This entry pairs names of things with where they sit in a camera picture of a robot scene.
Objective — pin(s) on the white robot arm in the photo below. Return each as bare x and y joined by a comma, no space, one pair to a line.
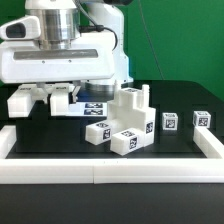
62,41

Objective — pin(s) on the white chair back part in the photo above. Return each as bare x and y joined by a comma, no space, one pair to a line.
23,99

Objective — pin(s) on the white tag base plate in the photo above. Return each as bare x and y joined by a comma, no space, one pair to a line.
98,109

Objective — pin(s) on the white U-shaped fence frame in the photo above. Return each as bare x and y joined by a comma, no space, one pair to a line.
97,171

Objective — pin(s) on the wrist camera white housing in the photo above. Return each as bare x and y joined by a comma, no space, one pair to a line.
25,28

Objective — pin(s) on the white chair seat part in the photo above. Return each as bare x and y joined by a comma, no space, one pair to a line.
130,109

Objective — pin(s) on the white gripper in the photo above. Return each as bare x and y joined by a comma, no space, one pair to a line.
90,57

